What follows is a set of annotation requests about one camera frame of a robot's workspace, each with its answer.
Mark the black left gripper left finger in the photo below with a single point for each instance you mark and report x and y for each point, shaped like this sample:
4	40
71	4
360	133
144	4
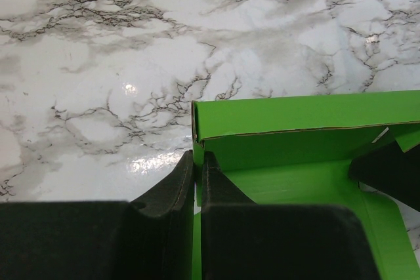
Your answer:
147	238

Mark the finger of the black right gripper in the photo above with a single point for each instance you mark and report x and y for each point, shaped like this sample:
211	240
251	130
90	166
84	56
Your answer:
391	171

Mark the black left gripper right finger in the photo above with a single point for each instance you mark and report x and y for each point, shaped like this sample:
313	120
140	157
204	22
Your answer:
241	239

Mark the green paper box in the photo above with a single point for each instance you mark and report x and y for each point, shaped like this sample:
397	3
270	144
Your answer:
299	149

